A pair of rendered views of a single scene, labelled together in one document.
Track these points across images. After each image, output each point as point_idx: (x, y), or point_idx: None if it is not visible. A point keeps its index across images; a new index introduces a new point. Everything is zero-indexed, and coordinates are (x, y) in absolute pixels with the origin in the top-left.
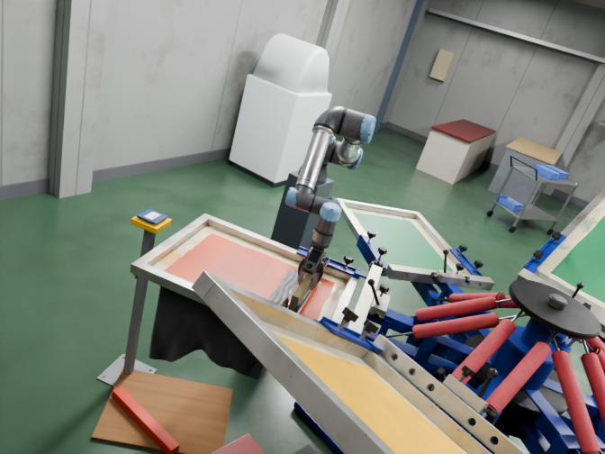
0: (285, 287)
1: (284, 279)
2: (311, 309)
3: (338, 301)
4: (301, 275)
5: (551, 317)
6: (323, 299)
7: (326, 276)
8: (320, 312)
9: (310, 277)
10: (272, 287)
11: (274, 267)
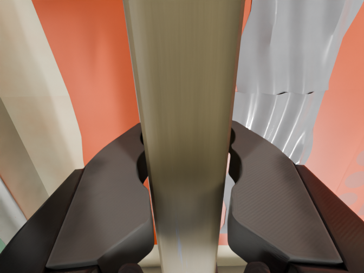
0: (283, 102)
1: (297, 157)
2: (95, 6)
3: (42, 167)
4: (264, 164)
5: None
6: (93, 141)
7: (154, 257)
8: (43, 20)
9: (162, 161)
10: (357, 57)
11: (346, 200)
